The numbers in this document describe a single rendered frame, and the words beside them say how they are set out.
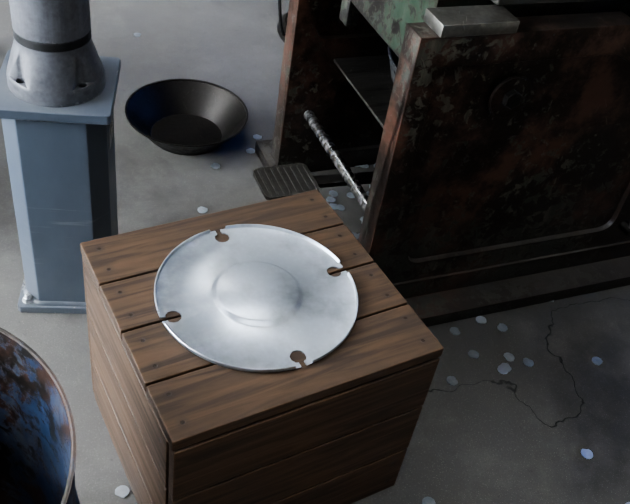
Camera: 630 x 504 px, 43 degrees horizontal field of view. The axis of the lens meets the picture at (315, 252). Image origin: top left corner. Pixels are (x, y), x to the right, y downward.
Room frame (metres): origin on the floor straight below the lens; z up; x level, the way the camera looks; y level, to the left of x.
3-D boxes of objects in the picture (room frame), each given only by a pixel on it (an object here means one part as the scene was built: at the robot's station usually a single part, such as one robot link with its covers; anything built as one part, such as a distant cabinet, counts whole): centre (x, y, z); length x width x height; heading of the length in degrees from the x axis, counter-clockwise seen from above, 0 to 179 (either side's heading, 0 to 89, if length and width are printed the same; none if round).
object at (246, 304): (0.82, 0.07, 0.35); 0.29 x 0.29 x 0.01
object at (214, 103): (1.68, 0.37, 0.04); 0.30 x 0.30 x 0.07
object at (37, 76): (1.11, 0.46, 0.50); 0.15 x 0.15 x 0.10
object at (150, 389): (0.82, 0.07, 0.18); 0.40 x 0.38 x 0.35; 125
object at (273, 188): (1.46, -0.12, 0.14); 0.59 x 0.10 x 0.05; 118
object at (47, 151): (1.11, 0.46, 0.23); 0.19 x 0.19 x 0.45; 12
